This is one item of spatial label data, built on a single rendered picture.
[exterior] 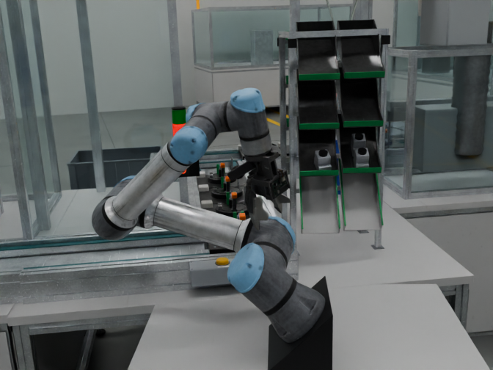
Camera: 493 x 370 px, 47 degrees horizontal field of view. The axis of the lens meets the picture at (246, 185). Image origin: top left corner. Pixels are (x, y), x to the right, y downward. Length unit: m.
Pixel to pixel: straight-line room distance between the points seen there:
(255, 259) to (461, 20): 1.79
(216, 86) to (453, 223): 8.17
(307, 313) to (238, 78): 9.42
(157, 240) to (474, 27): 1.73
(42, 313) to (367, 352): 0.98
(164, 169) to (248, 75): 9.47
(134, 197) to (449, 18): 1.85
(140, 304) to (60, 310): 0.24
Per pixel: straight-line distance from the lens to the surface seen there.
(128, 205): 1.41
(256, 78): 10.80
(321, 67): 1.93
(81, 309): 1.85
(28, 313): 1.89
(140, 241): 2.11
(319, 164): 1.91
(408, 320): 1.72
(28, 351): 1.95
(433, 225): 2.78
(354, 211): 2.03
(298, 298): 1.42
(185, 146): 1.24
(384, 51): 2.04
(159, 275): 1.86
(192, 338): 1.62
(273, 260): 1.42
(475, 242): 2.91
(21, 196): 2.16
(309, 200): 2.01
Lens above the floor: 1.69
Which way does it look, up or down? 16 degrees down
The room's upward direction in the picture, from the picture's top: 2 degrees counter-clockwise
